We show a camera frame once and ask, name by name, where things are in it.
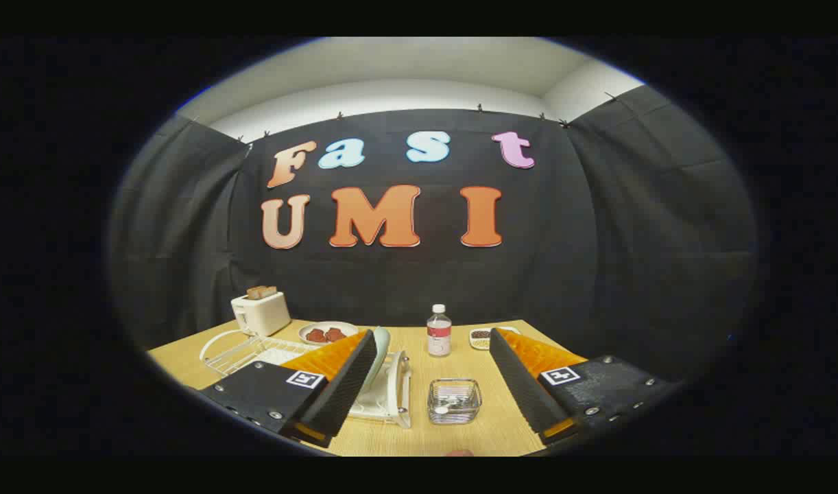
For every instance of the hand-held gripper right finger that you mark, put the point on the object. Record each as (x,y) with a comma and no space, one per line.
(522,391)

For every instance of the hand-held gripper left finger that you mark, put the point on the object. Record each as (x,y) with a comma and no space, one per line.
(347,384)

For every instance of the light green plate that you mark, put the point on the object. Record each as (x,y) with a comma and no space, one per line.
(378,357)

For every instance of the white plate with meat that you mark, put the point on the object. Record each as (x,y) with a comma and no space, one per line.
(328,324)

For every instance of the white divided dish with beans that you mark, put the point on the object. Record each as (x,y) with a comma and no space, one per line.
(479,337)

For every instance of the red meat piece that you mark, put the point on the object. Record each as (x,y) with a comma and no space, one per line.
(315,335)
(335,334)

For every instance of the clear plastic water bottle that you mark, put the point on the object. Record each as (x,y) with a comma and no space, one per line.
(439,336)

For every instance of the white toaster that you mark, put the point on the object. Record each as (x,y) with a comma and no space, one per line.
(265,315)

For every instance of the brown toast slice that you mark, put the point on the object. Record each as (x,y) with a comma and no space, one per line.
(254,293)
(269,291)

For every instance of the black backdrop cloth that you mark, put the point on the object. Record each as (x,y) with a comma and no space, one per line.
(563,240)

